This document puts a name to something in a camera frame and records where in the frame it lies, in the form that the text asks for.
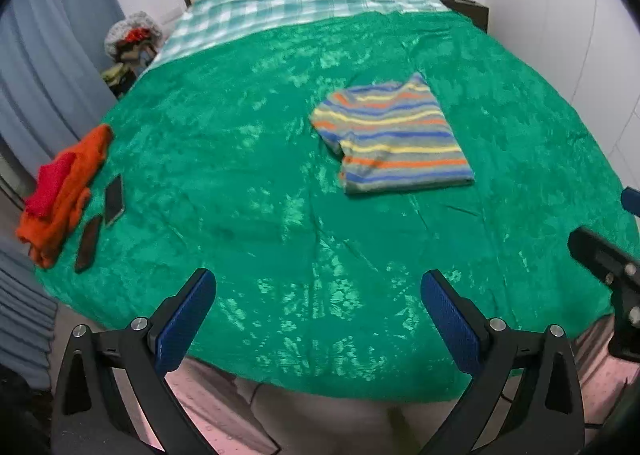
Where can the green checkered bed sheet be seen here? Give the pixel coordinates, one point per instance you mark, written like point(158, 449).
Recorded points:
point(280, 10)

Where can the orange garment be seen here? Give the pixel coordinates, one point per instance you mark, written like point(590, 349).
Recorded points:
point(75, 175)

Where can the pile of assorted clothes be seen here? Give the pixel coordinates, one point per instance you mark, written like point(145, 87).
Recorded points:
point(132, 35)

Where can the dark wooden nightstand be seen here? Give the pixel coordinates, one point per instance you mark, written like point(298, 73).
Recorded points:
point(467, 10)

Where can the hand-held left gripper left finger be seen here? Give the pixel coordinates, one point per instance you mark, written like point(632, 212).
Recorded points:
point(187, 320)

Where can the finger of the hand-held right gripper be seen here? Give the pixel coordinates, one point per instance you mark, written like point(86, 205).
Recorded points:
point(632, 201)
point(607, 260)

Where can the smartphone with light edge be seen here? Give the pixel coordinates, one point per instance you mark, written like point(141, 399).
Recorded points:
point(114, 200)

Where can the grey blue curtain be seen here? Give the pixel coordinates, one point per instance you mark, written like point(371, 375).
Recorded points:
point(45, 60)

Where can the pink bed sheet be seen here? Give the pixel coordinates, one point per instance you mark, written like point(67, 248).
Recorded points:
point(215, 405)

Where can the striped knit sweater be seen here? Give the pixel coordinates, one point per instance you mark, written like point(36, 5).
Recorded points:
point(400, 135)

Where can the green patterned blanket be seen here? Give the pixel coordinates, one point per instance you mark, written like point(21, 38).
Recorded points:
point(250, 160)

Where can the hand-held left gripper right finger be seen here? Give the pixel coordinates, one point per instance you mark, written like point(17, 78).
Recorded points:
point(450, 320)

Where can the red cloth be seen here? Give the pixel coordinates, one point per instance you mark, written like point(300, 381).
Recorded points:
point(47, 185)

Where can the white wardrobe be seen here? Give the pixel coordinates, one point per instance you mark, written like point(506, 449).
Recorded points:
point(550, 10)

